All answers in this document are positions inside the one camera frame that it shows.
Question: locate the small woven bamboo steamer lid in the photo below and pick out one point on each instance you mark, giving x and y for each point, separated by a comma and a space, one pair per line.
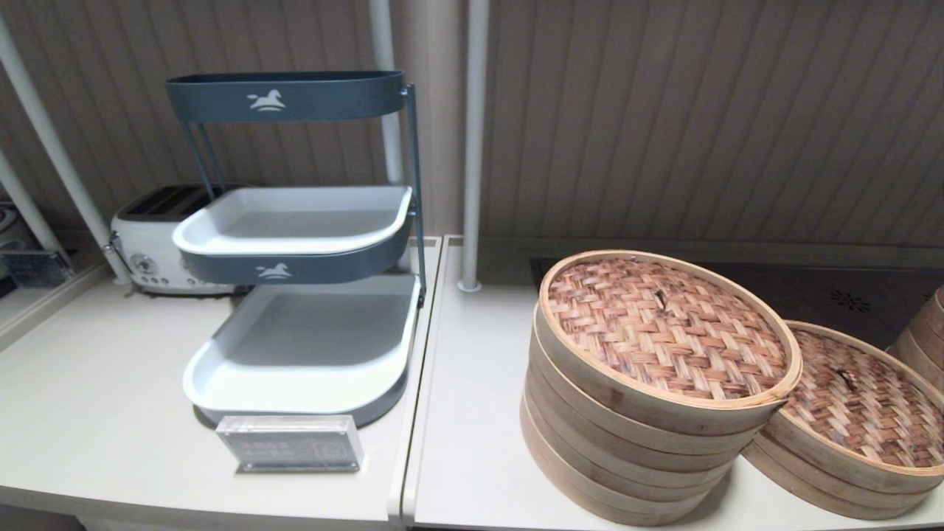
855, 405

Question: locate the large bamboo steamer basket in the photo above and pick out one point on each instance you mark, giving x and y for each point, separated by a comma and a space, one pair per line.
590, 483
590, 431

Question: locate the low bamboo steamer base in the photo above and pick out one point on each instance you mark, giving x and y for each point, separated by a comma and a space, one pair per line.
811, 490

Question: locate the bamboo steamer stack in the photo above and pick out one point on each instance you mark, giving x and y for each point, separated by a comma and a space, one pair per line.
925, 332

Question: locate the white metal support pole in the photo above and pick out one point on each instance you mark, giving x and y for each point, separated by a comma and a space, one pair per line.
476, 147
26, 203
383, 37
51, 140

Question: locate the white-lined blue-grey rack tray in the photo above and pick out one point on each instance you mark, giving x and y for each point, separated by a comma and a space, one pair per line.
295, 346
295, 221

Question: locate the blue-grey oval rack shelf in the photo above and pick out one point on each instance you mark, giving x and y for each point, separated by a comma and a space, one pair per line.
332, 96

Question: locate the clear acrylic warning sign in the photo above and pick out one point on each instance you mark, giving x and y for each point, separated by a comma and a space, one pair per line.
291, 442

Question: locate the white retro toaster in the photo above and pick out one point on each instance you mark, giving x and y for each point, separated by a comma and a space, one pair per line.
147, 243

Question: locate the small dark acrylic sign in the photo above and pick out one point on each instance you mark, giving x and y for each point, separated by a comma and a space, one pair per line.
33, 267

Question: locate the blue-grey metal rack frame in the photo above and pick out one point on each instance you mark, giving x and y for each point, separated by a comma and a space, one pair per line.
414, 184

